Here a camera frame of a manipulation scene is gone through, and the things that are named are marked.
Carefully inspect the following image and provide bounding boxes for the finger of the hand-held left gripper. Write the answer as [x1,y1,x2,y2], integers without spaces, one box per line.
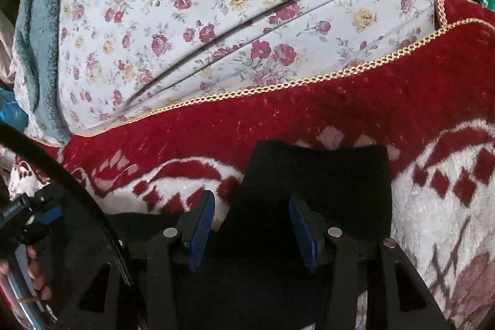
[42,204,65,229]

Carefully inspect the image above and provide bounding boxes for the red patterned blanket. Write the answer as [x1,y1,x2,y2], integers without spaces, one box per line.
[0,0,495,330]

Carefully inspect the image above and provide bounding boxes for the beige curtain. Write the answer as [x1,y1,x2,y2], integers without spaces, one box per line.
[0,11,22,81]

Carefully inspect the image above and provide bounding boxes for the black cable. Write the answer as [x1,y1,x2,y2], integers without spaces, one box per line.
[0,122,134,286]

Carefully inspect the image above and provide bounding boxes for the floral quilt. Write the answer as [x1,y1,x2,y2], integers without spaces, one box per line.
[11,0,480,139]

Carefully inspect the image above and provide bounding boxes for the person's left hand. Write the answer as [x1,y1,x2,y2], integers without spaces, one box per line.
[0,247,53,303]

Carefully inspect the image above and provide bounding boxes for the teal fleece jacket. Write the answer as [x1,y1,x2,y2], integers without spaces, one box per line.
[13,0,74,143]

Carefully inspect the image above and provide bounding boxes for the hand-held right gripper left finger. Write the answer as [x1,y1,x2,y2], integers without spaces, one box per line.
[58,190,216,330]

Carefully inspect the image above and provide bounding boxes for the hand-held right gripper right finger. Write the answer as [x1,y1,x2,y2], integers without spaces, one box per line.
[289,197,454,330]

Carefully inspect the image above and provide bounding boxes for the black pants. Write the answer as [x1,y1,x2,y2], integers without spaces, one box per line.
[39,140,392,330]

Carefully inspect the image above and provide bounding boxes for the blue cloth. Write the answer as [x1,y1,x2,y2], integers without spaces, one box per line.
[0,89,24,122]

